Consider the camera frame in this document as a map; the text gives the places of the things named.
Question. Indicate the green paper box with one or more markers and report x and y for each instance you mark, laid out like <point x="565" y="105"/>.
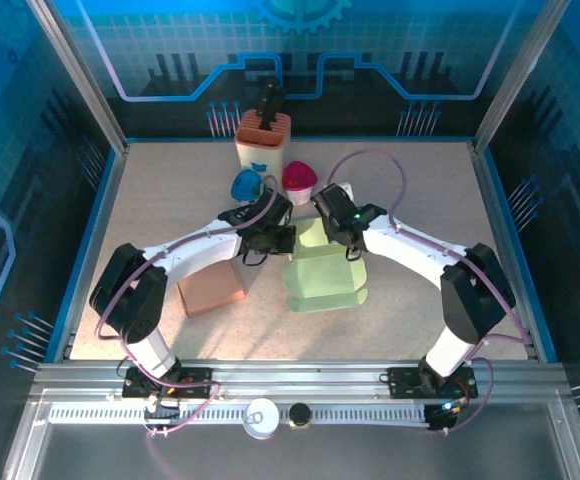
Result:
<point x="322" y="280"/>

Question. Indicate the pink paper box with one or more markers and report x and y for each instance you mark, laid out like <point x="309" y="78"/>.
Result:
<point x="210" y="290"/>

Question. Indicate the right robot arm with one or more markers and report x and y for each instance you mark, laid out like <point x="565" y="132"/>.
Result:
<point x="475" y="295"/>

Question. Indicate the white cup blue lid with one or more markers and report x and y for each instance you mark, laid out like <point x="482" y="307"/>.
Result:
<point x="245" y="182"/>

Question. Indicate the white cup pink lid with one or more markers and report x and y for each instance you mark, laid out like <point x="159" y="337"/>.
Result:
<point x="298" y="175"/>

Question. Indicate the cream knife block orange top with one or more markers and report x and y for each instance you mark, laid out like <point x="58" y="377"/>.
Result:
<point x="262" y="150"/>

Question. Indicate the black round knob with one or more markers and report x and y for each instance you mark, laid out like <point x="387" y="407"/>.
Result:
<point x="299" y="414"/>

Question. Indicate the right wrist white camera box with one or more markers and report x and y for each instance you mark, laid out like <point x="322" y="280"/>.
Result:
<point x="347" y="190"/>

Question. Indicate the aluminium front rail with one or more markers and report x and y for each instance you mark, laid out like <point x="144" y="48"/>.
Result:
<point x="295" y="375"/>

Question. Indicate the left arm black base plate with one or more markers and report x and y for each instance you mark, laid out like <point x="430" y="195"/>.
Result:
<point x="195" y="382"/>

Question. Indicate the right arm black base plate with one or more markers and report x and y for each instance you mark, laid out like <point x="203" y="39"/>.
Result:
<point x="405" y="382"/>

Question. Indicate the right aluminium frame post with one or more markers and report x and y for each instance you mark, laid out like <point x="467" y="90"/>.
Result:
<point x="517" y="75"/>

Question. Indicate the aluminium frame post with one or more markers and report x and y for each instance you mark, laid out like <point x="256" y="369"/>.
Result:
<point x="77" y="75"/>
<point x="517" y="75"/>

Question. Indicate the left aluminium frame post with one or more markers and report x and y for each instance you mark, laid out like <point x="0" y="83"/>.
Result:
<point x="77" y="75"/>

